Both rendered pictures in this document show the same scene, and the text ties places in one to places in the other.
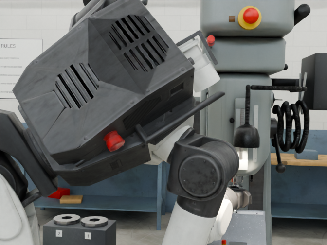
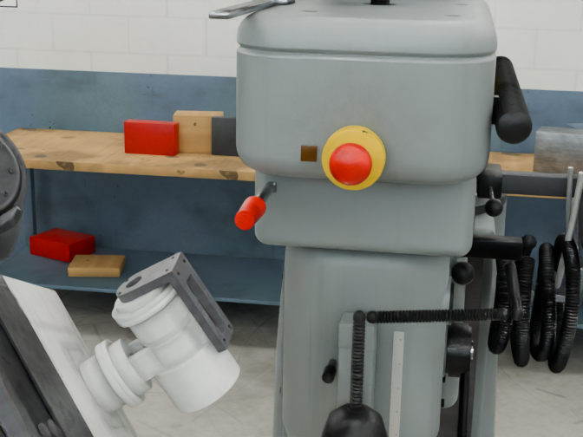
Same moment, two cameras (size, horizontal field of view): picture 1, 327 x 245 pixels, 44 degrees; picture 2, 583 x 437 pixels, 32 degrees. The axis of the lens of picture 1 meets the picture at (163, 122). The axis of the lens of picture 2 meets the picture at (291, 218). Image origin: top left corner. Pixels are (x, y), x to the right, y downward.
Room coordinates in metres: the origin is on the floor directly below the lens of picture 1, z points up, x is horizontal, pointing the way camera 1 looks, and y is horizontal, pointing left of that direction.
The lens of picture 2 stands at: (0.11, -0.24, 1.97)
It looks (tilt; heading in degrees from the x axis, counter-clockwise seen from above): 16 degrees down; 4
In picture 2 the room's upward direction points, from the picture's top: 1 degrees clockwise
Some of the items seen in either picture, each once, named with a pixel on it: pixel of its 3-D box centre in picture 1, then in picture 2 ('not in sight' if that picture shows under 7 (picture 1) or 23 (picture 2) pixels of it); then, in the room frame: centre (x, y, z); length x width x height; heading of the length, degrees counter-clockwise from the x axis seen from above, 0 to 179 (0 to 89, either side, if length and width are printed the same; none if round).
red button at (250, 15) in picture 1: (250, 16); (350, 163); (1.06, -0.22, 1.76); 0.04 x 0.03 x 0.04; 85
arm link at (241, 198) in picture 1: (226, 200); not in sight; (1.23, -0.20, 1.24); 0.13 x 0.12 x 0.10; 62
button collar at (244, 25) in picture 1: (249, 18); (353, 158); (1.08, -0.22, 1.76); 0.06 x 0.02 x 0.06; 85
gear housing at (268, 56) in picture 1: (238, 59); (376, 175); (1.35, -0.24, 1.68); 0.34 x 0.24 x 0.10; 175
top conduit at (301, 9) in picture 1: (284, 25); (502, 92); (1.33, -0.39, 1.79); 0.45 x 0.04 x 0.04; 175
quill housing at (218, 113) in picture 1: (237, 123); (366, 345); (1.31, -0.24, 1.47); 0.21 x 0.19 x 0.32; 85
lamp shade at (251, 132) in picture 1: (246, 135); (355, 433); (1.12, -0.23, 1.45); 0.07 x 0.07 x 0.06
